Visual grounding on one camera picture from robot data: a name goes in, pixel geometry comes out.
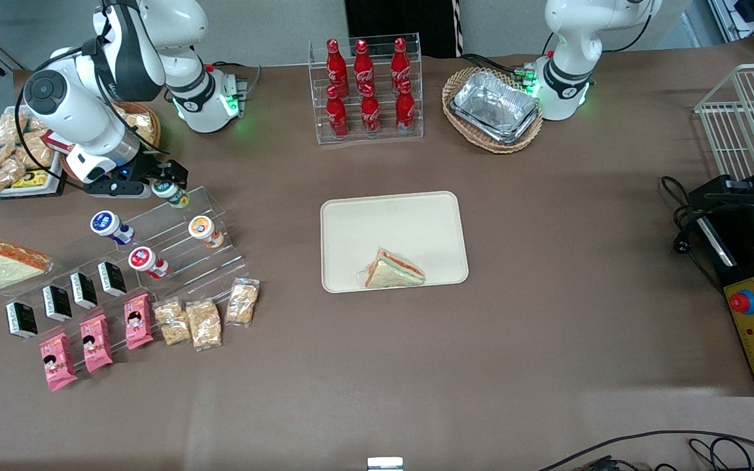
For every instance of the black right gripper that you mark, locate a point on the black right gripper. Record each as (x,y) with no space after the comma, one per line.
(148,167)

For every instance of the green lid gum bottle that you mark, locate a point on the green lid gum bottle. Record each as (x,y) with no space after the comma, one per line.
(175,197)

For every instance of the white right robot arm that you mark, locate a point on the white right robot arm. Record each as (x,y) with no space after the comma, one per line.
(76,111)

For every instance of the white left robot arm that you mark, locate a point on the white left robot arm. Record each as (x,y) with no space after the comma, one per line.
(570,39)

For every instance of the orange lid gum bottle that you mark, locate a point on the orange lid gum bottle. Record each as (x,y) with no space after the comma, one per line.
(203,229)

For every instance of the blue lid gum bottle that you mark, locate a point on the blue lid gum bottle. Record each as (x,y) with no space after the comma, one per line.
(107,224)

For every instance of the red lid gum bottle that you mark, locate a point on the red lid gum bottle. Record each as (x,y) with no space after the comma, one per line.
(144,260)

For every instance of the beige plastic tray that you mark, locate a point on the beige plastic tray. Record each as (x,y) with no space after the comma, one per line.
(410,222)

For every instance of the silver foil tray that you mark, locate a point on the silver foil tray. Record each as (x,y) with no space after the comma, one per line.
(495,104)

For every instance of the wicker basket with snacks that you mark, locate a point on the wicker basket with snacks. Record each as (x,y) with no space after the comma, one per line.
(141,127)

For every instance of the clear acrylic stepped stand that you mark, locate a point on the clear acrylic stepped stand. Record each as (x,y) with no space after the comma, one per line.
(184,265)

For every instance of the black control box yellow panel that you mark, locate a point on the black control box yellow panel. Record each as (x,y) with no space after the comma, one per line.
(750,261)

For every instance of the small black carton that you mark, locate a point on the small black carton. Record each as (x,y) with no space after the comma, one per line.
(22,320)
(57,303)
(84,290)
(112,279)

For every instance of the grey connector box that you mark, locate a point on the grey connector box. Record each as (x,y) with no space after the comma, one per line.
(236,88)

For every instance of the red cookie box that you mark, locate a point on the red cookie box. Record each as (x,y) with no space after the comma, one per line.
(56,142)

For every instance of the small yellow box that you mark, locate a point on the small yellow box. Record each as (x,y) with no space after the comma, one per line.
(31,178)

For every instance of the red emergency stop button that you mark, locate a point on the red emergency stop button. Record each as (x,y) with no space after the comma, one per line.
(742,301)

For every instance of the clear cereal bar packet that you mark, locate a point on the clear cereal bar packet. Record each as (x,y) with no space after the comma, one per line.
(204,324)
(243,302)
(173,322)

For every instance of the pink snack packet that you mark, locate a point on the pink snack packet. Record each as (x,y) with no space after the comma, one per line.
(137,322)
(96,344)
(57,362)

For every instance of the grey equipment shelf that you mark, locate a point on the grey equipment shelf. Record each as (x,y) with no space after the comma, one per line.
(750,19)

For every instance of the wrapped triangle sandwich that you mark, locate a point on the wrapped triangle sandwich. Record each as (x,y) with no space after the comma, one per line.
(7,261)
(391,271)

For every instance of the red cola bottle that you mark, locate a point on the red cola bottle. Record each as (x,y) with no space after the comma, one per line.
(336,65)
(400,62)
(370,112)
(363,65)
(336,114)
(405,110)

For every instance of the clear acrylic bottle rack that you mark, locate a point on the clear acrylic bottle rack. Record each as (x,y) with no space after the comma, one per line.
(416,124)

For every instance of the black background panel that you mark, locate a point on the black background panel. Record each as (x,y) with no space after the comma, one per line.
(396,26)

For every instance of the light wicker basket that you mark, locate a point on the light wicker basket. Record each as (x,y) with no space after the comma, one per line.
(468,134)

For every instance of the small white metal object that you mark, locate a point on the small white metal object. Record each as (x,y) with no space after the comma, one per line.
(385,464)

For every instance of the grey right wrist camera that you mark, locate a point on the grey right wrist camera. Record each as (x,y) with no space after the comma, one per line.
(118,190)

